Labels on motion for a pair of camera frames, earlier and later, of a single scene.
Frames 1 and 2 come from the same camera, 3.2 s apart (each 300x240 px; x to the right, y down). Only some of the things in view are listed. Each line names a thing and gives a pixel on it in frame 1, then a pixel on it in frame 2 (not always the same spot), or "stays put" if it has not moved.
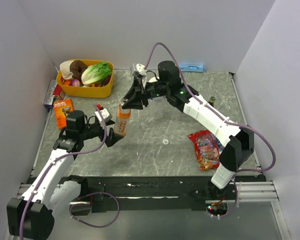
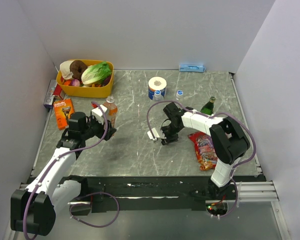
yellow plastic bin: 100,91 stays put
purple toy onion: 75,82 stays put
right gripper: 136,103 -> 167,139
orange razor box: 62,108 stays put
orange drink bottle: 122,119 -> 112,110
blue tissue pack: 192,68 stays put
